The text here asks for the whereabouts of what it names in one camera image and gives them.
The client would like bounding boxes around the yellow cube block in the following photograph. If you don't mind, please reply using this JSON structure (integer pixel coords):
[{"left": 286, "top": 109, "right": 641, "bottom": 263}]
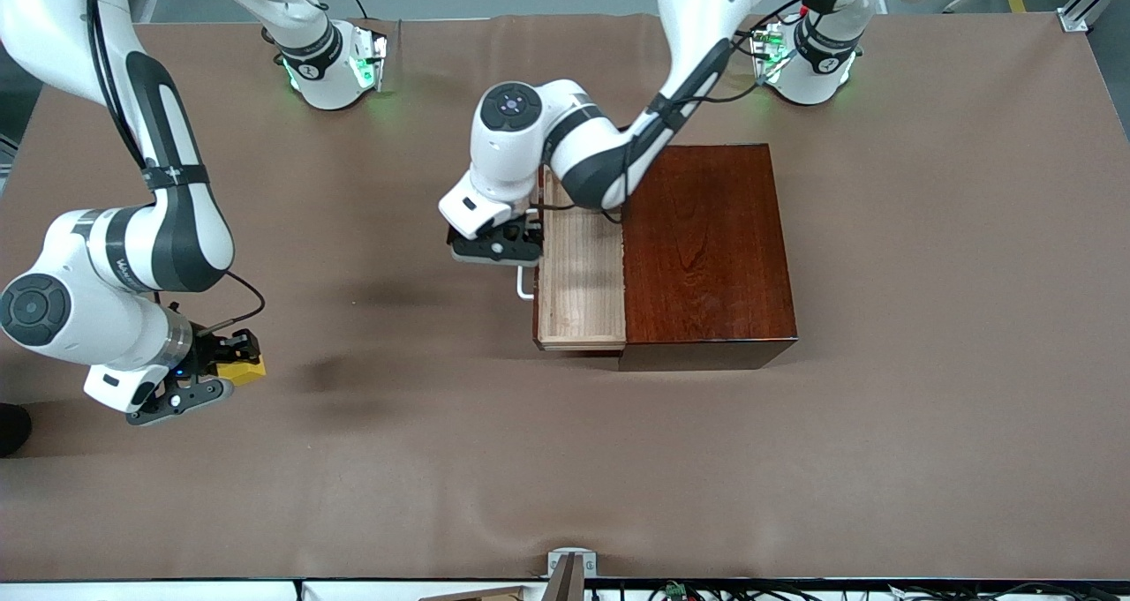
[{"left": 216, "top": 357, "right": 267, "bottom": 387}]

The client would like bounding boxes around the wooden drawer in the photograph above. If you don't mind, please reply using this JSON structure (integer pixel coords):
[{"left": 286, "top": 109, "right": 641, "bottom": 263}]
[{"left": 532, "top": 165, "right": 629, "bottom": 353}]

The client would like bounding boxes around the brown table cover cloth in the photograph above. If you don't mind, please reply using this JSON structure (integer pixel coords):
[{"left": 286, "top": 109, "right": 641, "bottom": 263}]
[{"left": 0, "top": 11, "right": 1130, "bottom": 582}]

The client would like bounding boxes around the dark red wooden cabinet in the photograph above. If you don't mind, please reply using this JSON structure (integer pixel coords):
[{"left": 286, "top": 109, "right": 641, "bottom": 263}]
[{"left": 618, "top": 143, "right": 800, "bottom": 373}]

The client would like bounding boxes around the black shoe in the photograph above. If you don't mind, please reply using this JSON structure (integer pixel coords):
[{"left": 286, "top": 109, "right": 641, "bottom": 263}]
[{"left": 0, "top": 402, "right": 33, "bottom": 459}]

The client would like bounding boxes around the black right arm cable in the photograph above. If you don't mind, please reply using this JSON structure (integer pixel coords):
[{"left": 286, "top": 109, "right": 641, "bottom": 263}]
[{"left": 84, "top": 0, "right": 267, "bottom": 337}]

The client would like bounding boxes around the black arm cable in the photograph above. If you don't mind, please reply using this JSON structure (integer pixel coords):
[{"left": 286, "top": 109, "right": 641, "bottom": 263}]
[
  {"left": 609, "top": 0, "right": 806, "bottom": 228},
  {"left": 84, "top": 0, "right": 267, "bottom": 337}
]

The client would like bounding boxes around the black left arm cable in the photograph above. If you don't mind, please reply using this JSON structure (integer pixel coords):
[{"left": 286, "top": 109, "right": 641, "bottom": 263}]
[{"left": 609, "top": 0, "right": 806, "bottom": 228}]

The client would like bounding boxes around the grey metal bracket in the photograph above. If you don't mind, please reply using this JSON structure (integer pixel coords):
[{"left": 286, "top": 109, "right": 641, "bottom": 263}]
[{"left": 546, "top": 547, "right": 598, "bottom": 578}]

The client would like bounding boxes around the grey camera stand post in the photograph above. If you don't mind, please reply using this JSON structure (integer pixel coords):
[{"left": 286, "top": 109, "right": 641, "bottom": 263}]
[{"left": 549, "top": 553, "right": 586, "bottom": 601}]

